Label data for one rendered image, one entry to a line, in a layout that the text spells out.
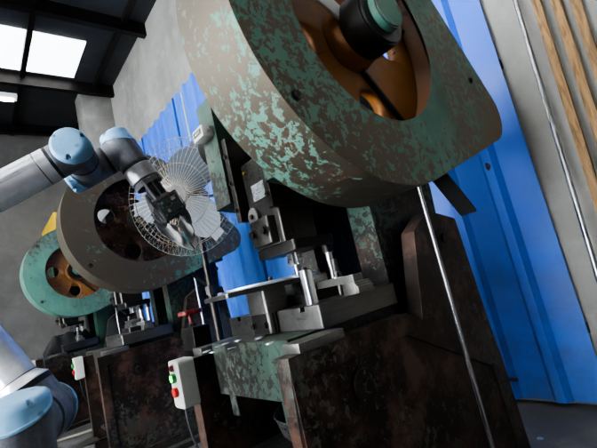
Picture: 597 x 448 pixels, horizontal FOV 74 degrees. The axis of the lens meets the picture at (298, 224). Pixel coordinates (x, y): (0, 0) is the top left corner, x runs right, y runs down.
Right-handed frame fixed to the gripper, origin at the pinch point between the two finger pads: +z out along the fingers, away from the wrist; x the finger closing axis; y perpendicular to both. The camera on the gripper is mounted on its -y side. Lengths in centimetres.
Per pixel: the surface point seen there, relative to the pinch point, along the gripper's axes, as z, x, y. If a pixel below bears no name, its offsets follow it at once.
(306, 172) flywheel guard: 2.8, 21.1, 35.0
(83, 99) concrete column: -304, 105, -503
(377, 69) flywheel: -10, 62, 29
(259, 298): 22.4, 6.7, 0.7
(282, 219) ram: 8.2, 25.1, 2.5
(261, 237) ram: 9.3, 18.8, -3.3
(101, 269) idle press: -24, -19, -127
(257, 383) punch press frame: 39.1, -7.4, 2.0
